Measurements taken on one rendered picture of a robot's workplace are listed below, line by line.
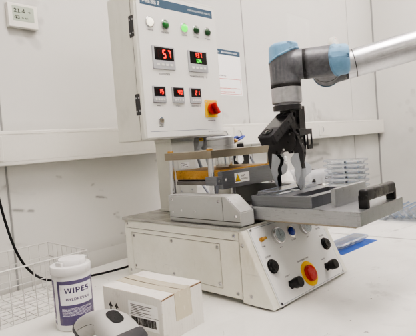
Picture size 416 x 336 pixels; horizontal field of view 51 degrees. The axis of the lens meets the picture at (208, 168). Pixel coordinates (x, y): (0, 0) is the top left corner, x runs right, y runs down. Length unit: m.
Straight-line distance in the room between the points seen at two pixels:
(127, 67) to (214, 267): 0.61
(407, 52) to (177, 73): 0.62
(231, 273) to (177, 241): 0.19
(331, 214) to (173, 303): 0.37
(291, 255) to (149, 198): 0.74
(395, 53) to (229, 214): 0.59
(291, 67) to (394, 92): 2.52
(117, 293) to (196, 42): 0.81
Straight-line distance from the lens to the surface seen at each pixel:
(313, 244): 1.19
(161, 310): 0.89
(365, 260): 1.40
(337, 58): 1.11
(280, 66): 1.11
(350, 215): 0.92
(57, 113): 1.49
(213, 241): 1.08
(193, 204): 1.12
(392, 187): 1.06
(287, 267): 1.08
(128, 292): 0.95
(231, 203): 1.03
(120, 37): 1.33
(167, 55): 1.32
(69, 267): 1.01
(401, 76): 3.59
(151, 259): 1.28
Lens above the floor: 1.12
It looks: 3 degrees down
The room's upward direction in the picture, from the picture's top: 5 degrees counter-clockwise
